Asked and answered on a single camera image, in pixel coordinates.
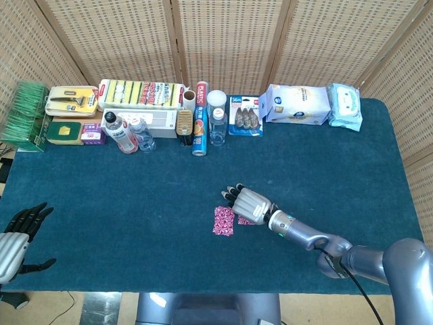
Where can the black equipment beside table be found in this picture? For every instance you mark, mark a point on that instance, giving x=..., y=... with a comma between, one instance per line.
x=5, y=166

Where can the long white box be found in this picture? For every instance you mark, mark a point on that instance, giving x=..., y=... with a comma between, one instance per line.
x=162, y=123

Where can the small purple box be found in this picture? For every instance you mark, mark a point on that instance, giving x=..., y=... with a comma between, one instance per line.
x=92, y=133

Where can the small clear water bottle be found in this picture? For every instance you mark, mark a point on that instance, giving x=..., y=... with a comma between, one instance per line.
x=143, y=137

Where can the green tea bag box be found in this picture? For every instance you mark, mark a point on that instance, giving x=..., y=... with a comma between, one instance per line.
x=23, y=115

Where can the pink drink bottle black cap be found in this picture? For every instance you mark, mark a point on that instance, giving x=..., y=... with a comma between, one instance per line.
x=121, y=135

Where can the dark teal felt table cover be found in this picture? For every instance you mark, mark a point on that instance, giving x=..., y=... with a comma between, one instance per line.
x=135, y=203

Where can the woven rattan folding screen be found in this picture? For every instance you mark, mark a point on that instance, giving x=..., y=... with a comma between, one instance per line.
x=230, y=44

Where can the pink patterned packet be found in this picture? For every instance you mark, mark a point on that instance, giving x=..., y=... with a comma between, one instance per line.
x=223, y=223

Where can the blue hooks blister pack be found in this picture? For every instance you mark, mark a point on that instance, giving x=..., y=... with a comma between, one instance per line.
x=246, y=116

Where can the razor in yellow blister pack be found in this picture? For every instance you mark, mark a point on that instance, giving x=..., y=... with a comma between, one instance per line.
x=72, y=100

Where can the tall clear bottle white cap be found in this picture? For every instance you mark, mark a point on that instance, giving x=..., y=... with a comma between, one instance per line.
x=217, y=122

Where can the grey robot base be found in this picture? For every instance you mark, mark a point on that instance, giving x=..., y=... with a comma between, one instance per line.
x=203, y=308

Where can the brown cardboard box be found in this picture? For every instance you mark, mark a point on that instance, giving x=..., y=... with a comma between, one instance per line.
x=91, y=118

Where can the light blue wet wipes pack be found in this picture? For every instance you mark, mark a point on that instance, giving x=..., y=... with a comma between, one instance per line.
x=345, y=106

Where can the steel floor plate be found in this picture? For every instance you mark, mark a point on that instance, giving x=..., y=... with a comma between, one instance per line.
x=101, y=309

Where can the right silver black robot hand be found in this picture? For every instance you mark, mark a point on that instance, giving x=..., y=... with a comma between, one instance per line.
x=252, y=206

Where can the yellow sponge multipack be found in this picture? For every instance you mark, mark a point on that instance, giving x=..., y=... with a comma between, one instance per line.
x=142, y=93

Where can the black caster base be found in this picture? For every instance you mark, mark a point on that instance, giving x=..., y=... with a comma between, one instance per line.
x=15, y=300

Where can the white paper roll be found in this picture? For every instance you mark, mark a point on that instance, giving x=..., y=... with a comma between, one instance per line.
x=188, y=98

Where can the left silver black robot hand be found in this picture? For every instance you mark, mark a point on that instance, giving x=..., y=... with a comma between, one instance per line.
x=15, y=240

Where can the white purple tissue pack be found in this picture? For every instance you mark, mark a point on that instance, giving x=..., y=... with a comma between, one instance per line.
x=297, y=105

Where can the blue plastic wrap roll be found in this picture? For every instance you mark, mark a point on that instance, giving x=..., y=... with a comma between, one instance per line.
x=200, y=125

